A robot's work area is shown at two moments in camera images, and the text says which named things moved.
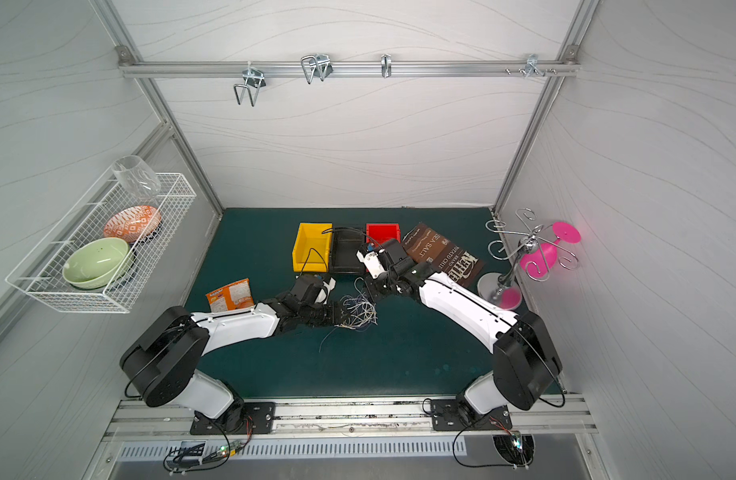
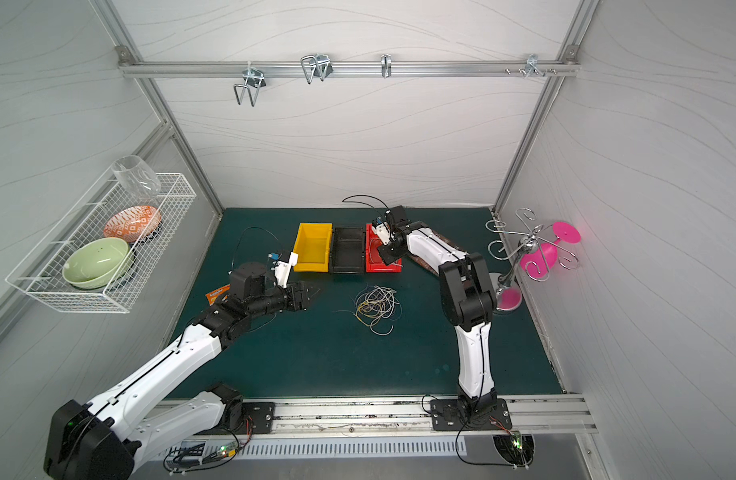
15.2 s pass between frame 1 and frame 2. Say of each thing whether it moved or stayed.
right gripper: moved
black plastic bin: stayed
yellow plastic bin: stayed
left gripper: moved
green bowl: stayed
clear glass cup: stayed
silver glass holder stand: stayed
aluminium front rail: stayed
